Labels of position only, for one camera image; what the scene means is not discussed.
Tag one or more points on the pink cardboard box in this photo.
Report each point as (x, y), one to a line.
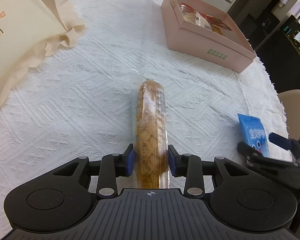
(230, 50)

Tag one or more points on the blue snack packet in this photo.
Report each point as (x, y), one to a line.
(254, 134)

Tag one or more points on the long biscuit sleeve packet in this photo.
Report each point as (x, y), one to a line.
(150, 140)

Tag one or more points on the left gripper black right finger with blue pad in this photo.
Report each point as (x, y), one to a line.
(188, 166)

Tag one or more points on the beige chair at right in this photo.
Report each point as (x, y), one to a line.
(291, 102)

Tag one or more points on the beige scalloped cloth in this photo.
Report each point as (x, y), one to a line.
(75, 28)

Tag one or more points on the snack packets in box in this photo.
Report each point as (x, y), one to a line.
(205, 21)

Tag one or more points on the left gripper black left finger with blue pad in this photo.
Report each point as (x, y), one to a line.
(111, 167)

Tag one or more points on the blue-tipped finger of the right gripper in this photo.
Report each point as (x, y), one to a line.
(280, 141)

